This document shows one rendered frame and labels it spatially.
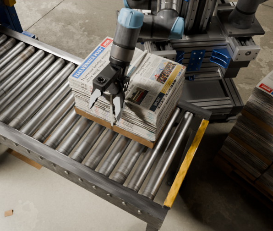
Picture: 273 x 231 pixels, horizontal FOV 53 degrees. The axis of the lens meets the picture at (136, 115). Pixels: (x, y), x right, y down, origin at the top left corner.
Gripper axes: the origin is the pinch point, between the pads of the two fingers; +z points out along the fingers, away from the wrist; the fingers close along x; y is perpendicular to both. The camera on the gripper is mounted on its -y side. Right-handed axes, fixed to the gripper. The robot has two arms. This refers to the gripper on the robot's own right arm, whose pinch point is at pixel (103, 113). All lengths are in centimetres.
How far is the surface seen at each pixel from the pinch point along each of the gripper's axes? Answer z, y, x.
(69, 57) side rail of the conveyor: 0, 41, 44
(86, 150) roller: 22.2, 6.9, 5.9
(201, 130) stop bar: 3.8, 31.2, -32.5
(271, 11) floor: -60, 291, -47
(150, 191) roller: 23.2, 3.4, -24.7
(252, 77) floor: 1, 191, -53
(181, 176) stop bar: 16.1, 11.2, -32.9
